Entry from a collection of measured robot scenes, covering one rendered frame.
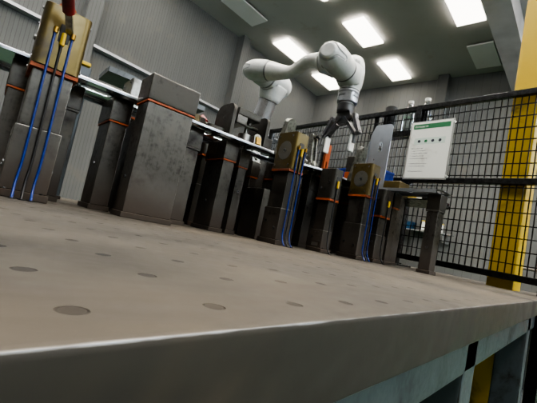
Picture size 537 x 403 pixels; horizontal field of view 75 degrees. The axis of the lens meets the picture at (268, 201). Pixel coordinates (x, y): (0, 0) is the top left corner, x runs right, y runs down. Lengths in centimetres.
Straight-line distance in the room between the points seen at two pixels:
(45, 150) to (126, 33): 926
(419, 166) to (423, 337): 170
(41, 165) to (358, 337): 67
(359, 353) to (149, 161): 72
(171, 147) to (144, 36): 936
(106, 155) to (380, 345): 85
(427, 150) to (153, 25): 910
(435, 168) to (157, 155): 141
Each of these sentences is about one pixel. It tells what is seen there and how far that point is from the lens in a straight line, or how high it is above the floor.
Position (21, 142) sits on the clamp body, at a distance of 77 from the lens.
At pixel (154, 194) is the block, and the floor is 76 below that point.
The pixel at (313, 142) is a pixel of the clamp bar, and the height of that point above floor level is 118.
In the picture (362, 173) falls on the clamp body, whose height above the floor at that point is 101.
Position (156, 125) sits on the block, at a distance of 86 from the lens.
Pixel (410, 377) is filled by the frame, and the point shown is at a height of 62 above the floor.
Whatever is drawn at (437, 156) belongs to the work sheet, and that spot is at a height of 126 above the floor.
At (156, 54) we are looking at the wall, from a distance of 1024.
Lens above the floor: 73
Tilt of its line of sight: 5 degrees up
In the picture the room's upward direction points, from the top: 12 degrees clockwise
